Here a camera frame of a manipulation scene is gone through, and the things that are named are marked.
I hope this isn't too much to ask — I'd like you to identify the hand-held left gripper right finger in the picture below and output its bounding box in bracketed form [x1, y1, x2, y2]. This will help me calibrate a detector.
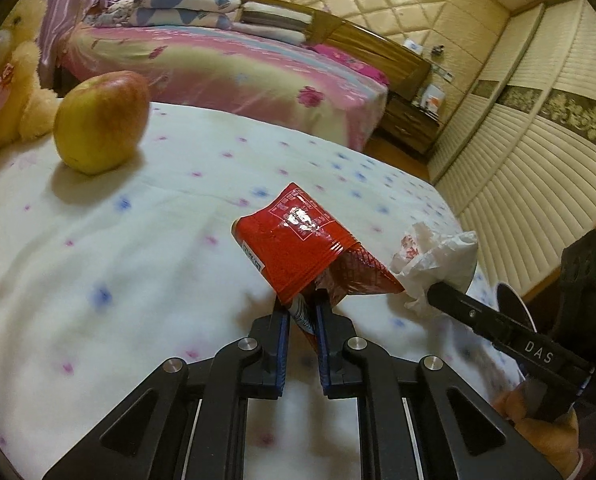
[312, 290, 564, 480]

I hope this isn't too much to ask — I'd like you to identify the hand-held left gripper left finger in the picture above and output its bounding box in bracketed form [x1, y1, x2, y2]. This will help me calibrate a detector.
[42, 305, 291, 480]

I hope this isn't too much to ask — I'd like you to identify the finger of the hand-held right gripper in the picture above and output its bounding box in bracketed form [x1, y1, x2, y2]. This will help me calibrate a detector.
[426, 281, 596, 391]

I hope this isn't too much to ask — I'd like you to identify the white round bin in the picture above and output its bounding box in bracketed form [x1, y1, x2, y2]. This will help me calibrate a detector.
[495, 282, 538, 333]

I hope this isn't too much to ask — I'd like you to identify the white wrapper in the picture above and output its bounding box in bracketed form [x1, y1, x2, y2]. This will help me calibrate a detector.
[389, 221, 479, 317]

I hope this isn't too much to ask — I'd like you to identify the red snack wrapper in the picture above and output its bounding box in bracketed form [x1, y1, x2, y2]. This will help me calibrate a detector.
[230, 182, 405, 351]

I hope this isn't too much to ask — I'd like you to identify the person's right hand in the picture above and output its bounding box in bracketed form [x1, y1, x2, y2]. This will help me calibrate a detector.
[493, 384, 586, 475]

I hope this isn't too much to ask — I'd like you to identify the white dotted blanket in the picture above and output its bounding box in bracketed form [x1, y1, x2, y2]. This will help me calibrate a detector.
[0, 102, 524, 480]

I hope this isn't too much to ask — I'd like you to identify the cream louvred wardrobe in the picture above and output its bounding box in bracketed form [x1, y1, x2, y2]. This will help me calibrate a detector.
[428, 0, 596, 306]

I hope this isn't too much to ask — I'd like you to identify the wooden nightstand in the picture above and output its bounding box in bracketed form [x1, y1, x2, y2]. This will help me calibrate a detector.
[373, 95, 441, 161]

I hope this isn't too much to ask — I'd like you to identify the white and orange box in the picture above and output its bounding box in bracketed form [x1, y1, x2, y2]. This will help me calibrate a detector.
[418, 84, 446, 113]

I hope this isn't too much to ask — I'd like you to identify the pink floral bed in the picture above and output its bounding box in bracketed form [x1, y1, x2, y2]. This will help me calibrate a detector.
[58, 25, 391, 153]

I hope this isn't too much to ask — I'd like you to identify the pink pillow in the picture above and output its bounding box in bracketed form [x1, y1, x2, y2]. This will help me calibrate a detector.
[310, 42, 389, 86]

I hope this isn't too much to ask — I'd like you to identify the yellow-red apple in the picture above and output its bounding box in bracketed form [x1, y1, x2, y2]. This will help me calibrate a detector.
[53, 71, 151, 176]

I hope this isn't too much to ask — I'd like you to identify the wooden headboard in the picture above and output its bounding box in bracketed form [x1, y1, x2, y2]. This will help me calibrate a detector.
[243, 0, 431, 93]

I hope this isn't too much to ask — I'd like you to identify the striped folded blanket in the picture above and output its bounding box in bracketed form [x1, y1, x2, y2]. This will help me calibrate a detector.
[233, 1, 314, 46]

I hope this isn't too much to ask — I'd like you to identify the blue heart folded blanket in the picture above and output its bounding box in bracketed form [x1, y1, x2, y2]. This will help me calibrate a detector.
[128, 0, 241, 31]

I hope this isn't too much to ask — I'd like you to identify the yellow teddy bear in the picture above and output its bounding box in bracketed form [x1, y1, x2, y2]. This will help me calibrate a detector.
[0, 0, 61, 163]

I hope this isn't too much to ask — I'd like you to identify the floral folded cloth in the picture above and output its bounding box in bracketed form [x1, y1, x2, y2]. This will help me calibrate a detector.
[85, 0, 135, 27]

